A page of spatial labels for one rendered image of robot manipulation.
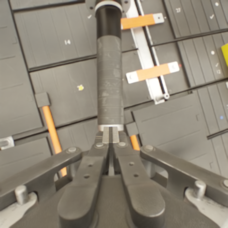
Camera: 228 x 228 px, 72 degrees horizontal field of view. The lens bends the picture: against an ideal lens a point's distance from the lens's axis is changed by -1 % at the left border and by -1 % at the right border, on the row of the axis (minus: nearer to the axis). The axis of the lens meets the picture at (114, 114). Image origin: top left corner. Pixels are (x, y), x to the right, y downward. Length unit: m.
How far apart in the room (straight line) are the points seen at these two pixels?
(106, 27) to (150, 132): 0.25
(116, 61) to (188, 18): 0.34
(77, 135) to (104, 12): 0.25
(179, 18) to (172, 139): 0.34
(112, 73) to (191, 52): 0.30
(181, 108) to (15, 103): 0.40
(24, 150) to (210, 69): 0.53
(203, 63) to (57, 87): 0.40
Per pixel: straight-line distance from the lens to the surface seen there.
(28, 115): 0.39
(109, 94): 0.26
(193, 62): 0.52
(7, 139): 0.43
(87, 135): 0.38
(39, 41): 0.44
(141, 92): 0.43
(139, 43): 0.48
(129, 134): 0.38
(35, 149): 0.39
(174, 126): 0.44
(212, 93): 0.53
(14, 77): 0.41
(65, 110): 0.38
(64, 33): 0.44
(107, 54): 0.28
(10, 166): 0.41
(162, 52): 0.49
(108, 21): 0.31
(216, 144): 0.53
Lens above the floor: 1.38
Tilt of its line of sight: 78 degrees down
